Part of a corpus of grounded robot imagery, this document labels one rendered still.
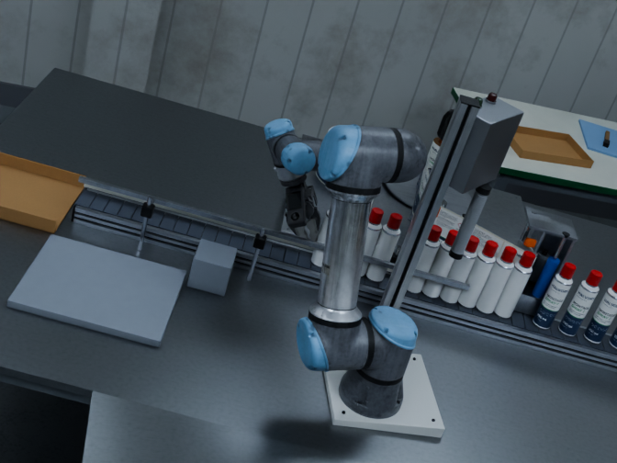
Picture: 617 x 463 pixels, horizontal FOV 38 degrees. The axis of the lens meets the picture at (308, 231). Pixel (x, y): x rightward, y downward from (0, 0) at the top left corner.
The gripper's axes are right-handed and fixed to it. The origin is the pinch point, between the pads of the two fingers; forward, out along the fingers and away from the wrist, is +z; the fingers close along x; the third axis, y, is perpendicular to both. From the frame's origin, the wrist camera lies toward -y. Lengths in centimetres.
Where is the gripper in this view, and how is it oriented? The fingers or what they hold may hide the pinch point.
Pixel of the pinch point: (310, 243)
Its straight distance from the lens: 244.8
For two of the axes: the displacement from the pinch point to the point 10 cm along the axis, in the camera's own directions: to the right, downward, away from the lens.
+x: -9.6, 1.8, 2.0
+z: 2.5, 8.5, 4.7
